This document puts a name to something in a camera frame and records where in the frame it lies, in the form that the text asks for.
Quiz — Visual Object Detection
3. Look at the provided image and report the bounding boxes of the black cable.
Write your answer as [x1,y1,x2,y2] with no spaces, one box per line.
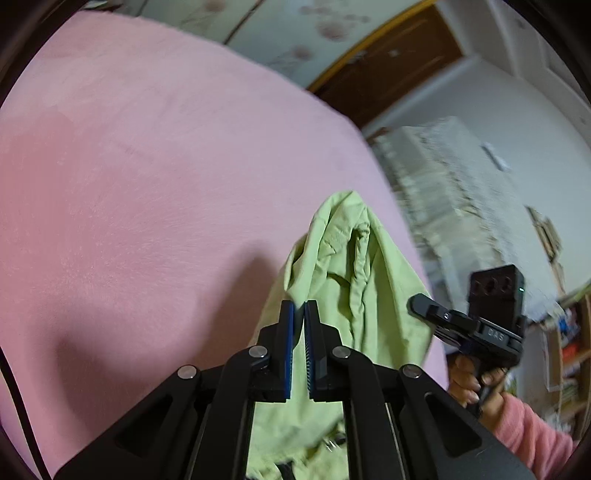
[0,346,51,480]

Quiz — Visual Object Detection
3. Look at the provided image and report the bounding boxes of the bed with pink sheet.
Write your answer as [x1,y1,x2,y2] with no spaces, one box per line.
[0,9,448,467]

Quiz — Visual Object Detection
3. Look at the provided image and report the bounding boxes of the person's right forearm pink sleeve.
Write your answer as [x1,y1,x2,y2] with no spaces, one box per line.
[492,392,580,480]

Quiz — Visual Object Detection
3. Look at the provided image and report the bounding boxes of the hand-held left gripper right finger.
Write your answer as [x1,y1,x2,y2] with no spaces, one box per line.
[304,300,536,480]

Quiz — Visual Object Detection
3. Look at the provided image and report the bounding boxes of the wooden bookshelf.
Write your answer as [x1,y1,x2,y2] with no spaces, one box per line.
[545,281,591,435]

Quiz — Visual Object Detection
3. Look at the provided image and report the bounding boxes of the brown wooden door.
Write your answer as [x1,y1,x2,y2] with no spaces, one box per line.
[307,2,465,130]

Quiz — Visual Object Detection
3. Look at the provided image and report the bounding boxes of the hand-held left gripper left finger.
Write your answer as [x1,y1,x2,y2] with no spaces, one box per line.
[54,300,296,480]

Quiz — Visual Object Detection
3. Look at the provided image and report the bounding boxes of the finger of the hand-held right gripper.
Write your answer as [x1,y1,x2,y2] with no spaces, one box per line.
[409,293,476,344]

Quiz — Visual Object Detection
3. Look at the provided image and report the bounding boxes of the floral wardrobe doors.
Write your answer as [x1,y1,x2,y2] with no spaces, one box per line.
[111,0,435,88]

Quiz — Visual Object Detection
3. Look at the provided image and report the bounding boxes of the person's right hand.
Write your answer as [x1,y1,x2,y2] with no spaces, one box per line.
[447,353,509,418]

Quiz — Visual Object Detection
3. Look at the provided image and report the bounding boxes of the lace covered furniture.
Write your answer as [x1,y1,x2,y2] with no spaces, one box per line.
[369,115,568,319]

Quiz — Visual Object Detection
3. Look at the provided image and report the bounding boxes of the green and black hooded jacket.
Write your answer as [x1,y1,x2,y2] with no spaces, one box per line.
[245,190,435,480]

